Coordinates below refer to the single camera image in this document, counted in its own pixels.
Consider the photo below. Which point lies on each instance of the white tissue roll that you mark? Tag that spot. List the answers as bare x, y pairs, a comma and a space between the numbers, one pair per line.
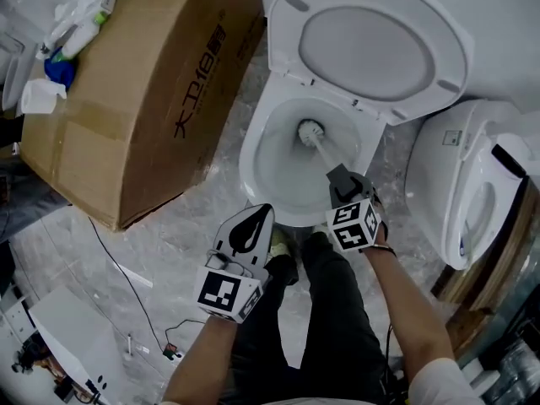
40, 97

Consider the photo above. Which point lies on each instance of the white smart toilet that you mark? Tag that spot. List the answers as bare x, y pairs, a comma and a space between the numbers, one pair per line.
439, 175

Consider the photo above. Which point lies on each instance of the person's white shirt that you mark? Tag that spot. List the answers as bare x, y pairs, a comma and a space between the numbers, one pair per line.
443, 384

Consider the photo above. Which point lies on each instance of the black bag with yellow marks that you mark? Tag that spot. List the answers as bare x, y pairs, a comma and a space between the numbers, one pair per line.
394, 386

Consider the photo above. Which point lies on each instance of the white toilet brush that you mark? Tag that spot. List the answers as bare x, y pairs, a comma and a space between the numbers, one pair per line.
310, 132

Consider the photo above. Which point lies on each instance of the person's left forearm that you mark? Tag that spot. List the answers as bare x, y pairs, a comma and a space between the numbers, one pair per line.
202, 361

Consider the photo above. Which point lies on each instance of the person's right shoe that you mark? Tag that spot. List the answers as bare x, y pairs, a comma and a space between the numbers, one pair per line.
320, 229

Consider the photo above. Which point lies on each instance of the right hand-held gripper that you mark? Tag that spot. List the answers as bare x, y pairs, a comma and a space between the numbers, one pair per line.
354, 226

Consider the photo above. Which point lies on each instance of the person's right leg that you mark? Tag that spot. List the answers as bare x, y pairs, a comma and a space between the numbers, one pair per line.
341, 310

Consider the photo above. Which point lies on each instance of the person's right forearm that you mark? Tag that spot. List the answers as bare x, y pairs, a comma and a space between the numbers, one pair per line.
409, 319

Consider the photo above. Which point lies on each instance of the white bottle with green cap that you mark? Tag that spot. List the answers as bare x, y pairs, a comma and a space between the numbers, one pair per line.
84, 34

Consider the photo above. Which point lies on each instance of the white cabinet with black marks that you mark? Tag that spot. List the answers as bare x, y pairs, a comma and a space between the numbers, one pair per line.
76, 340

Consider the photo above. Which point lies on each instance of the person's left shoe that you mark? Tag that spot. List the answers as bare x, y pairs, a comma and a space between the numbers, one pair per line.
279, 243

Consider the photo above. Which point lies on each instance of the white spray bottle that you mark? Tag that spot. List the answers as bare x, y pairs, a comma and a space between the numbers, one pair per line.
57, 38

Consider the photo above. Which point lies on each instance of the blue cloth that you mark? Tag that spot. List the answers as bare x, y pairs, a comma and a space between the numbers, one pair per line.
61, 70

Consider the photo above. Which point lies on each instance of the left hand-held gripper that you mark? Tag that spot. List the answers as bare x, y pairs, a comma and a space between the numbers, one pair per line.
219, 293

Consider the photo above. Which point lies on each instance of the person's leg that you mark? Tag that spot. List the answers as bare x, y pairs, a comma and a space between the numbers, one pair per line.
341, 310
257, 336

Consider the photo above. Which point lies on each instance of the person's shoe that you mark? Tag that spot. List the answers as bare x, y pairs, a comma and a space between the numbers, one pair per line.
279, 243
320, 229

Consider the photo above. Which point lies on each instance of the small white stick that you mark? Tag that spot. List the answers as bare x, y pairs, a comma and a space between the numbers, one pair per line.
128, 346

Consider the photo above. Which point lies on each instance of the white toilet with raised lid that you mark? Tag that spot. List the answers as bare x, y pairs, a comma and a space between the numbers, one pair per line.
363, 53

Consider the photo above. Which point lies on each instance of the brown cardboard box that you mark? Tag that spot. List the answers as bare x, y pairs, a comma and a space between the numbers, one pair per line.
135, 112

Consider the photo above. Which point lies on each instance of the person's left leg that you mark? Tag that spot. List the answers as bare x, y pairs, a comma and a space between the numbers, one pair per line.
257, 336

